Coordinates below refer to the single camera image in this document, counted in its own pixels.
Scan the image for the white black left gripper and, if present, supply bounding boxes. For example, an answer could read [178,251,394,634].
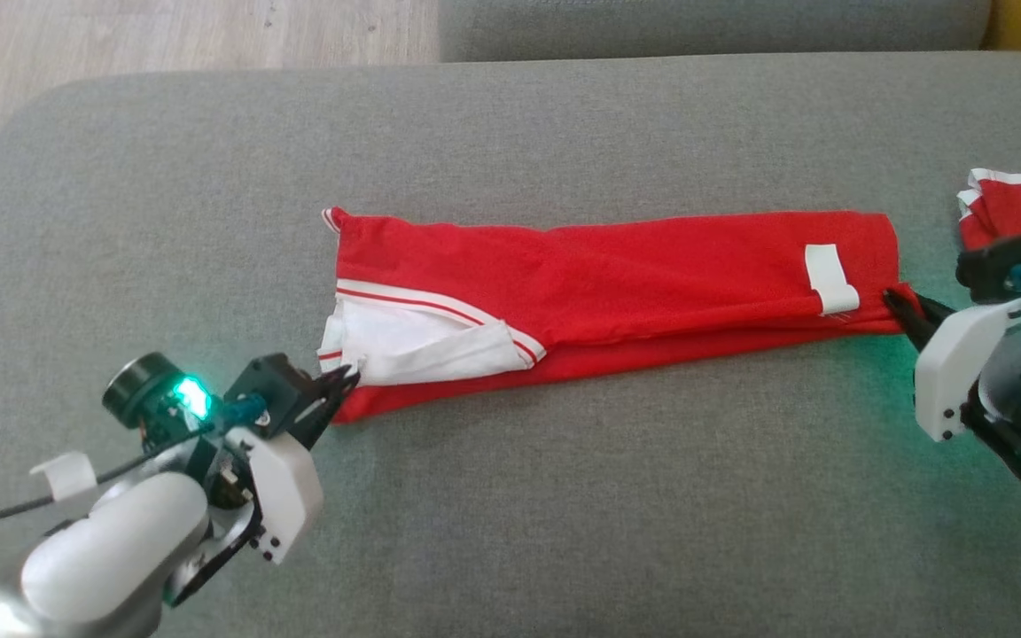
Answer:
[103,352,362,609]

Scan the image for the small grey sofa cushion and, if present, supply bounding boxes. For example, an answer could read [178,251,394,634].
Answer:
[437,0,995,64]

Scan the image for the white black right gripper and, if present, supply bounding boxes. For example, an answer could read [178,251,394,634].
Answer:
[882,286,1021,485]

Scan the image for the large grey sofa seat cushion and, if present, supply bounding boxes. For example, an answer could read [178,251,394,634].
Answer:
[0,51,1021,638]

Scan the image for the red jersey with white label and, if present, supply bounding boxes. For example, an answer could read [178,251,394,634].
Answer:
[316,206,924,425]

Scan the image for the white cable tape tag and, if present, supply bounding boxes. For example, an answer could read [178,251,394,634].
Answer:
[29,451,97,502]

